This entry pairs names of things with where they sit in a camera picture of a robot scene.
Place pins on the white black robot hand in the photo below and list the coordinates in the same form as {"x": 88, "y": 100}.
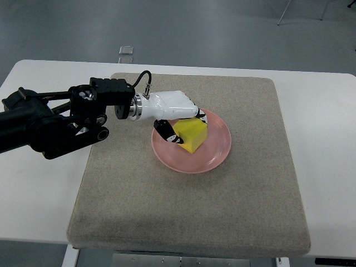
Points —
{"x": 163, "y": 107}

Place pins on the yellow foam block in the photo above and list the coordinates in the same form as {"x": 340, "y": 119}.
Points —
{"x": 193, "y": 132}

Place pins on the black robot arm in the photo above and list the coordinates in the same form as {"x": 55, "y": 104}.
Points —
{"x": 58, "y": 123}

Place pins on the pink plate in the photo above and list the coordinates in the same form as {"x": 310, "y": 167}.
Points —
{"x": 208, "y": 156}

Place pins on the floor outlet cover near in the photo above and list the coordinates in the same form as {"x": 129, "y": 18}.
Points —
{"x": 125, "y": 60}

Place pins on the floor outlet cover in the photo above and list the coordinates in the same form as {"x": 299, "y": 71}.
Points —
{"x": 126, "y": 50}
{"x": 125, "y": 60}

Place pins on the floor outlet cover far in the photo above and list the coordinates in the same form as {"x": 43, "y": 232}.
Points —
{"x": 126, "y": 50}

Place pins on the beige fabric mat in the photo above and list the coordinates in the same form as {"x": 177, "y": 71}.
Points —
{"x": 247, "y": 207}

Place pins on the grey metal table base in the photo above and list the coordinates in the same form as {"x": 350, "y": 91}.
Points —
{"x": 122, "y": 260}

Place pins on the white table leg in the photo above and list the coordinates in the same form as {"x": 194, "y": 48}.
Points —
{"x": 70, "y": 257}

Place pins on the metal stand legs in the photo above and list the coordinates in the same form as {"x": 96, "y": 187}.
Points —
{"x": 319, "y": 11}

